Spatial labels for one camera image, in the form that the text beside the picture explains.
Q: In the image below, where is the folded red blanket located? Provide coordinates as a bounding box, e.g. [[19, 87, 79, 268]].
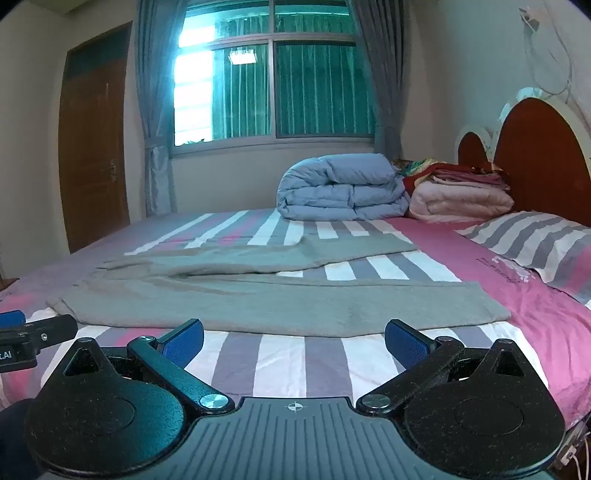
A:
[[402, 161, 511, 192]]

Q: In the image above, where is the dark clothing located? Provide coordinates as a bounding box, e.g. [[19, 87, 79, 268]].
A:
[[0, 399, 43, 480]]

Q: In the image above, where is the white cable with plug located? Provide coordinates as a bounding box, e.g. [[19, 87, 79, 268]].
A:
[[553, 420, 591, 480]]

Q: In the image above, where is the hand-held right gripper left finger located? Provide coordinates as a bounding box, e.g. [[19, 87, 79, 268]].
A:
[[62, 318, 235, 414]]

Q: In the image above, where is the brown wooden door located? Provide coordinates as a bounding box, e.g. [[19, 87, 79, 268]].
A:
[[58, 21, 134, 256]]

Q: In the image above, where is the colourful patterned cloth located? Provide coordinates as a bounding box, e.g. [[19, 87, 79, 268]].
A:
[[392, 158, 446, 177]]

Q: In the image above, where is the white wall cable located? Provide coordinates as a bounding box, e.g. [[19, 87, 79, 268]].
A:
[[518, 6, 579, 101]]

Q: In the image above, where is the striped pillow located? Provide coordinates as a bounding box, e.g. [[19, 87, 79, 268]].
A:
[[455, 210, 591, 306]]

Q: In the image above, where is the grey curtain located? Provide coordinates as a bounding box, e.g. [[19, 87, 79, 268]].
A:
[[135, 0, 191, 219], [346, 0, 419, 161]]

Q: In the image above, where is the red wooden headboard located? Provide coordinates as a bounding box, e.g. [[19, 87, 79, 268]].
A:
[[455, 85, 591, 228]]

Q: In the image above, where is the window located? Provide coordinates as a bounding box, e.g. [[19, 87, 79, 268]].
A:
[[173, 0, 376, 160]]

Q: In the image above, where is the folded blue quilt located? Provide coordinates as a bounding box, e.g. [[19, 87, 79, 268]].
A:
[[276, 153, 411, 221]]

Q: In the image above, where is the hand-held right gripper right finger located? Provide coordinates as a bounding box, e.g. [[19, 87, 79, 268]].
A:
[[357, 318, 528, 414]]

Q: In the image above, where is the striped bed sheet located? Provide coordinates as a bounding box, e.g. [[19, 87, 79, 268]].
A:
[[0, 208, 591, 430]]

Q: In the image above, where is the grey-green towel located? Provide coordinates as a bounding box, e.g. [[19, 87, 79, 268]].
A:
[[46, 233, 512, 337]]

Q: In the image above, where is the folded pink quilt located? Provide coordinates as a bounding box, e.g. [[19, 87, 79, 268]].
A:
[[409, 180, 515, 221]]

